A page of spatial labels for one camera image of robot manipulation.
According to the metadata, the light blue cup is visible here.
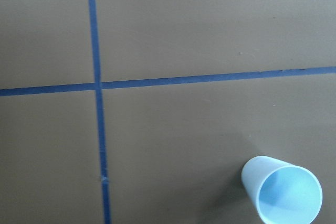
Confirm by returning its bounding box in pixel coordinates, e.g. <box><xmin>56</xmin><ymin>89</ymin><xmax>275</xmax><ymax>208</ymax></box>
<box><xmin>241</xmin><ymin>156</ymin><xmax>323</xmax><ymax>223</ymax></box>

